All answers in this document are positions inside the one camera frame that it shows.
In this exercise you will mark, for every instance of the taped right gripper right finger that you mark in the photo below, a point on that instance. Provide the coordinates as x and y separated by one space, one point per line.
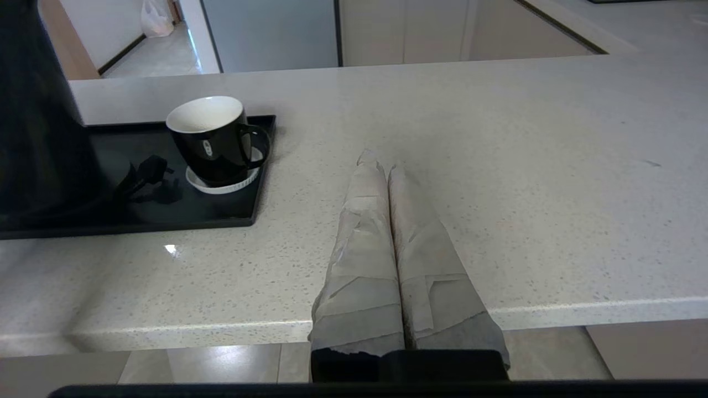
437 298

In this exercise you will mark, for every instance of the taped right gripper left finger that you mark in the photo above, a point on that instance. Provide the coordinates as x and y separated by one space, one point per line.
359 276

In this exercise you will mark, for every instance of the black cup white inside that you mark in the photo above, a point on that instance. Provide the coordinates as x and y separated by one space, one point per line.
213 143

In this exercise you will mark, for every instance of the black electric kettle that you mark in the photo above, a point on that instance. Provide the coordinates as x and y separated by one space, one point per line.
38 127

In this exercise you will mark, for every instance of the black rectangular serving tray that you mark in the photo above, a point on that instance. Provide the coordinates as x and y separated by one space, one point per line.
210 213

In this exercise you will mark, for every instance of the white round saucer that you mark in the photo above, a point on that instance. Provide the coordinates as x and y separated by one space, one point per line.
221 188

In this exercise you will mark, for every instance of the beige sink base cabinet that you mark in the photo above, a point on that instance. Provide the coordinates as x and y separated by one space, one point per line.
404 30

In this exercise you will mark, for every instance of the tall silver fridge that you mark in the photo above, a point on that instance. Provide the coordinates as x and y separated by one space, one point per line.
271 33

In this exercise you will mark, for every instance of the beige counter drawer cabinet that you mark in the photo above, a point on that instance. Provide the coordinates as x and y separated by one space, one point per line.
531 27

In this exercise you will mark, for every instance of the white plastic bag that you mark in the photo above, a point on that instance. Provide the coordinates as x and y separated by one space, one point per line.
156 17

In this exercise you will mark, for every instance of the light wooden door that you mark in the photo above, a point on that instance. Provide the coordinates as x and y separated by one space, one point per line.
69 47

